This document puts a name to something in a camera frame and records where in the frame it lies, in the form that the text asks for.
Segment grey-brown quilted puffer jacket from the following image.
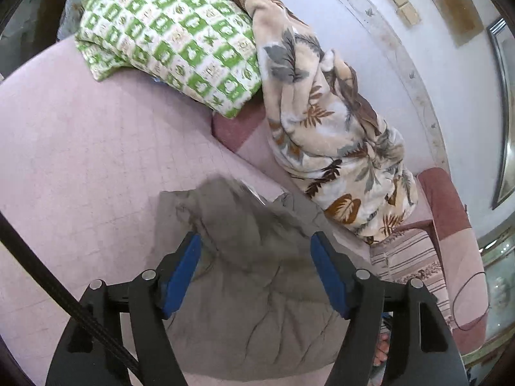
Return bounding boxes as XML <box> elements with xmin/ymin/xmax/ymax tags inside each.
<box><xmin>147</xmin><ymin>177</ymin><xmax>348</xmax><ymax>381</ymax></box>

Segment pink sofa armrest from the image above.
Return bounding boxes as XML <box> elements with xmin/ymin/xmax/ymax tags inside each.
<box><xmin>417</xmin><ymin>167</ymin><xmax>489</xmax><ymax>354</ymax></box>

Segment striped floral back cushion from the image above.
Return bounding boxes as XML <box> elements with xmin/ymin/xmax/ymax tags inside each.
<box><xmin>370</xmin><ymin>229</ymin><xmax>453</xmax><ymax>328</ymax></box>

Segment pink quilted bed cover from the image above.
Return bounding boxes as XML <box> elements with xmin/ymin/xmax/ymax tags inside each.
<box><xmin>0</xmin><ymin>36</ymin><xmax>376</xmax><ymax>386</ymax></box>

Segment beige leaf print blanket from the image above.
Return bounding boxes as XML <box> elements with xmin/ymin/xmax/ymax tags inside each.
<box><xmin>233</xmin><ymin>0</ymin><xmax>418</xmax><ymax>245</ymax></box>

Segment dark red bolster cushion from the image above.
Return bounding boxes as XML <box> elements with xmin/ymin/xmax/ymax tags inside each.
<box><xmin>211</xmin><ymin>102</ymin><xmax>265</xmax><ymax>152</ymax></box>

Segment green white patterned pillow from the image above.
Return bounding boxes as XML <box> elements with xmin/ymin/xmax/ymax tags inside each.
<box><xmin>75</xmin><ymin>0</ymin><xmax>261</xmax><ymax>119</ymax></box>

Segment thin black cable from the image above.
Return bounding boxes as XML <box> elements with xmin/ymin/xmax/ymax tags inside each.
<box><xmin>450</xmin><ymin>270</ymin><xmax>492</xmax><ymax>332</ymax></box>

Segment black cable left side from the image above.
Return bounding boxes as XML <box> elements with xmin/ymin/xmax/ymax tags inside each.
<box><xmin>0</xmin><ymin>210</ymin><xmax>143</xmax><ymax>375</ymax></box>

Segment framed wall mirror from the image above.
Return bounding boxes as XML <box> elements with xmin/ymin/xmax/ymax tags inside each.
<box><xmin>488</xmin><ymin>17</ymin><xmax>514</xmax><ymax>210</ymax></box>

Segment beige wall switch plates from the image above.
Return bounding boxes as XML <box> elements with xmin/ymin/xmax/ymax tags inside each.
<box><xmin>389</xmin><ymin>0</ymin><xmax>421</xmax><ymax>28</ymax></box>

